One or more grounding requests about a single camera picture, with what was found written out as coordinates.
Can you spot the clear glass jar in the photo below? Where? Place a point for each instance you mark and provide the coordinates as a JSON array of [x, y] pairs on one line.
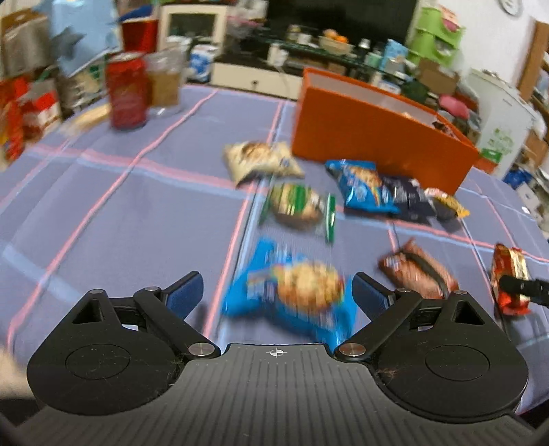
[[165, 73]]

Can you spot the green hanging organizer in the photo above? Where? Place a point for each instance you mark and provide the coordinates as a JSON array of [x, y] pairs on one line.
[[436, 37]]

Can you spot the red soda can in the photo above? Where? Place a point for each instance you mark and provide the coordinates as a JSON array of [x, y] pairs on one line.
[[128, 90]]

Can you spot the green snack packet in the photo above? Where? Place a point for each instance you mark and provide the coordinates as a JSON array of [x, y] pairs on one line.
[[301, 208]]

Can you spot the purple plaid tablecloth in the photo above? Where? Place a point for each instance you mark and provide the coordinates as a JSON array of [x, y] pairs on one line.
[[124, 210]]

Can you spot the brown chocolate snack packet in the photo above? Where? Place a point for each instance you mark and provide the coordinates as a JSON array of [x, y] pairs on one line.
[[413, 268]]

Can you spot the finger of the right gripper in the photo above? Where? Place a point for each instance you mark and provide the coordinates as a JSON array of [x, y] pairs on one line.
[[535, 290]]

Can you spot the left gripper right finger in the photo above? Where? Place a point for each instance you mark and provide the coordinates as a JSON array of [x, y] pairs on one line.
[[387, 311]]

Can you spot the white refrigerator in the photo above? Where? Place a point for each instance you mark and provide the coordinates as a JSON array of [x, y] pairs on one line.
[[506, 120]]

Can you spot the yellow black small snack packet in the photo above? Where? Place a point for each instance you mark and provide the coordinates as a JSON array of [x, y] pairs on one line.
[[446, 206]]

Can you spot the blue cracker snack packet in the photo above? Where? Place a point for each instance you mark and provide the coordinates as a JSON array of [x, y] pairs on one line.
[[361, 186]]

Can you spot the beige cookie snack packet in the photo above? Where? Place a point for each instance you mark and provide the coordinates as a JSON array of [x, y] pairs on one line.
[[250, 159]]

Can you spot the orange storage box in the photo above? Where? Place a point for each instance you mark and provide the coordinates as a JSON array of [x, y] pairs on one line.
[[339, 117]]

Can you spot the bowl of oranges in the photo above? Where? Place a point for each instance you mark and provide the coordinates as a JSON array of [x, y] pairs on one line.
[[335, 43]]

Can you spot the red orange snack packet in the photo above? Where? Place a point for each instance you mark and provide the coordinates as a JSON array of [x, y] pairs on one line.
[[509, 261]]

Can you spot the small white glass cabinet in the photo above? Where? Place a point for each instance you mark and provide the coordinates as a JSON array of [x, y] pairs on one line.
[[204, 22]]

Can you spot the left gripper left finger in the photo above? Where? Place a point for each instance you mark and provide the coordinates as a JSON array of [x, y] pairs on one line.
[[166, 311]]

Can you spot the cardboard box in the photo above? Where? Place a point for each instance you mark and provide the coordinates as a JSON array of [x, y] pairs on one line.
[[438, 79]]

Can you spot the cream tv cabinet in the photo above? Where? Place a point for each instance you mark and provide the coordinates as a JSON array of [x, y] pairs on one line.
[[271, 83]]

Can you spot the dark navy snack packet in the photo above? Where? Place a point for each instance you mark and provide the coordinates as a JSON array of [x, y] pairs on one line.
[[407, 199]]

